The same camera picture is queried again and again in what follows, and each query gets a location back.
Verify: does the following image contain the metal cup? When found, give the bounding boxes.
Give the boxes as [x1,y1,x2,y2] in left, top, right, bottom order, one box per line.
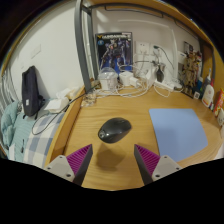
[155,64,166,83]

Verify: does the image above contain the white cable bundle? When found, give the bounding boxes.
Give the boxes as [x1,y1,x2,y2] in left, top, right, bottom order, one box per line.
[93,61,174,99]

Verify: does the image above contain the white power strip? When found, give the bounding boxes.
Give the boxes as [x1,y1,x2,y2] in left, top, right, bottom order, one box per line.
[153,79,183,93]

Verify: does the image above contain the white charger block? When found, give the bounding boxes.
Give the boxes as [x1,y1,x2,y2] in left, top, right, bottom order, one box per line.
[119,70,134,88]

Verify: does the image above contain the clear round plastic container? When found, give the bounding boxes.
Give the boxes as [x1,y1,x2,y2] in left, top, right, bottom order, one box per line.
[98,66,119,92]

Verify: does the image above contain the black computer mouse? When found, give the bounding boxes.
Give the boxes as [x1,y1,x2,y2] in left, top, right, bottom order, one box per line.
[97,117,133,144]

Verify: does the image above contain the robot model kit box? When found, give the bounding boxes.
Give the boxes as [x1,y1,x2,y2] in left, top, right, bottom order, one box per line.
[95,31,134,76]

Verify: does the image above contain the teal bedding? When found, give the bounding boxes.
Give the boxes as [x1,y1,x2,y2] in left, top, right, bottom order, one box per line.
[0,100,21,148]

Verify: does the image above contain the brown tree figure toy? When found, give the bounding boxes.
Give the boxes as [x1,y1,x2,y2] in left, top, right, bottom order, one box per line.
[181,49,203,98]

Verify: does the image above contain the white wall outlet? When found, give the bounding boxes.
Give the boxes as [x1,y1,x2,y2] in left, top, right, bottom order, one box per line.
[134,40,151,57]
[149,42,166,58]

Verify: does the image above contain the blue bottle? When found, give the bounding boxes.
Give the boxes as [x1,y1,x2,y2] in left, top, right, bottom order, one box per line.
[195,79,204,96]

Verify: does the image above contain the plaid blanket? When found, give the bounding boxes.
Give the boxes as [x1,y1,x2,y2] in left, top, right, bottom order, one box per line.
[8,109,66,168]

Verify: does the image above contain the white mug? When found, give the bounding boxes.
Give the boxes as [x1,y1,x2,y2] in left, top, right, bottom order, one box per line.
[217,108,224,127]

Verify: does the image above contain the grey metal desk frame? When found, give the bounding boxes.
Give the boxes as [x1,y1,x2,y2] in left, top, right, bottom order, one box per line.
[73,0,218,94]

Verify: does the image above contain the colourful figure box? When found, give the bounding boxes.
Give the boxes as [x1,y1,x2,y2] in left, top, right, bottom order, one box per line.
[183,40,203,68]

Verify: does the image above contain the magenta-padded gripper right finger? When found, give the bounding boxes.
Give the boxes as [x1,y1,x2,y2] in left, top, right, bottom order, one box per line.
[133,143,183,186]

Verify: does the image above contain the white nozzle bottle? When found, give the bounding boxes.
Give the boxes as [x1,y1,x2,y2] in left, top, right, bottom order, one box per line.
[203,68,212,88]

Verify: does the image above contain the black bag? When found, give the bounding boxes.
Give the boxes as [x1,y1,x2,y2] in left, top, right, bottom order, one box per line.
[21,65,45,119]

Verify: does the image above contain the white red-capped pump bottle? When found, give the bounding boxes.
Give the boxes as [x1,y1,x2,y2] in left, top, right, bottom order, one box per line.
[201,79,216,108]

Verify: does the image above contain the light blue mouse pad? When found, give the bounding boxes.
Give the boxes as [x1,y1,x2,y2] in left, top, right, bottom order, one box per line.
[148,107,209,163]

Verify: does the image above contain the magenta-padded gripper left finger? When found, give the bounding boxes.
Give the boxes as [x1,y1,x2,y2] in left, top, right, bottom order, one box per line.
[43,143,94,188]

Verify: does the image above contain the white wall box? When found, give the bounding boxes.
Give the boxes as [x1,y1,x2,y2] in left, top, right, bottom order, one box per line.
[177,51,188,66]

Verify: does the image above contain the white paper box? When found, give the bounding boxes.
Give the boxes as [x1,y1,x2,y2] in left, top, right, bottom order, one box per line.
[44,87,81,114]

